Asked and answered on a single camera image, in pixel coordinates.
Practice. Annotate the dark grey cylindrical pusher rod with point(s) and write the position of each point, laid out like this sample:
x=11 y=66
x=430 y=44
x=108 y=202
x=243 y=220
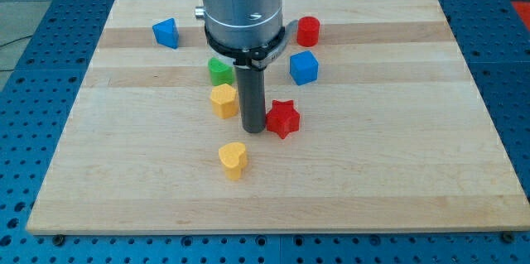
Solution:
x=251 y=99

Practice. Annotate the black clamp ring mount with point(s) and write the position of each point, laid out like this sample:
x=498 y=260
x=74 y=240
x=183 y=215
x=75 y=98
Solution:
x=257 y=58

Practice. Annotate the red star block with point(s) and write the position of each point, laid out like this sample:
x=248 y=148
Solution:
x=283 y=118

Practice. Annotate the yellow heart block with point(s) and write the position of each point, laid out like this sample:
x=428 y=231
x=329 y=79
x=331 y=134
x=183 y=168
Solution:
x=233 y=157

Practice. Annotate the red cylinder block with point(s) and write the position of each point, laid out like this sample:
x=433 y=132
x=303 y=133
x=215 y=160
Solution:
x=308 y=31

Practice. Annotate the yellow hexagon block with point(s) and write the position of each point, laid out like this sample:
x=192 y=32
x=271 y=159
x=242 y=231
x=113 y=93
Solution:
x=223 y=99

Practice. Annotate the wooden board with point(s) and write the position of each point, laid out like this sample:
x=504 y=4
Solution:
x=394 y=135

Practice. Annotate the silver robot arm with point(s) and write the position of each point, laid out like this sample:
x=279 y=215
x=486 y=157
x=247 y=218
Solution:
x=251 y=33

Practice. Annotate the blue triangle block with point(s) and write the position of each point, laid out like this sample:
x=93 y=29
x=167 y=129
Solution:
x=166 y=33

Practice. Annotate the blue cube block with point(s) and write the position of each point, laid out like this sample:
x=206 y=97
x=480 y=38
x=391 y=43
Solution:
x=304 y=67

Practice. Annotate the green block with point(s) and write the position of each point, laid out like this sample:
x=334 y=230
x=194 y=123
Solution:
x=220 y=73

